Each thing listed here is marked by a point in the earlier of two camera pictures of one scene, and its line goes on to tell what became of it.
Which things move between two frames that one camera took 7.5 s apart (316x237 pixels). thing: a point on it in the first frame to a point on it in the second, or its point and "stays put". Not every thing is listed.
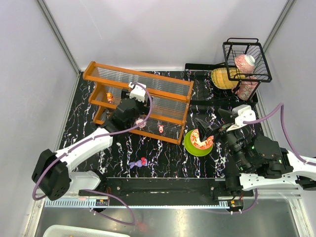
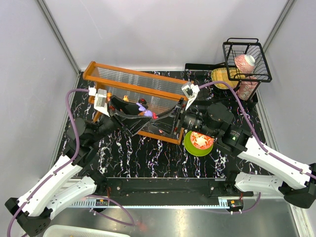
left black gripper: (126, 93) to (113, 115)
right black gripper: (220, 129) to (177, 119)
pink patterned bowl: (245, 63) stays put
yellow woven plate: (226, 78) stays put
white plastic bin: (86, 230) stays put
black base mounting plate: (171, 187) stays put
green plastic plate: (190, 148) stays put
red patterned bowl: (204, 144) stays put
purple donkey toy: (139, 163) to (147, 113)
